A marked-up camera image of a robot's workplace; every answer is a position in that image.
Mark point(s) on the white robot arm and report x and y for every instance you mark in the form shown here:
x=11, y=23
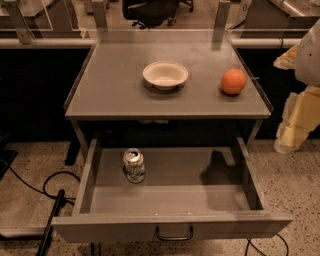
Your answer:
x=307, y=69

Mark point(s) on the black pole stand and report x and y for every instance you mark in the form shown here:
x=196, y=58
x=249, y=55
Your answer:
x=47, y=235

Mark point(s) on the grey open top drawer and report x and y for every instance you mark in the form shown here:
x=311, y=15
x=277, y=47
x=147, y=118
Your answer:
x=213, y=189

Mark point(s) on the grey counter cabinet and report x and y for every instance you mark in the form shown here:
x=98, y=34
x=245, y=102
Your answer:
x=111, y=85

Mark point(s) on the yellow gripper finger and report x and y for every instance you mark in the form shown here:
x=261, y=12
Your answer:
x=288, y=59
x=301, y=116

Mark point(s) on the white paper bowl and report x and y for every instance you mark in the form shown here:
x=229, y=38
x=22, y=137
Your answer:
x=165, y=75

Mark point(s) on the black drawer handle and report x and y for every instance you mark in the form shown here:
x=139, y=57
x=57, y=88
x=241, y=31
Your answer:
x=174, y=235

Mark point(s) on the orange fruit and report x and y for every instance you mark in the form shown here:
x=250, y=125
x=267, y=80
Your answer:
x=233, y=81

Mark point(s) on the silver green 7up can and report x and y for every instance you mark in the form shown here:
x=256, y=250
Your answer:
x=134, y=167

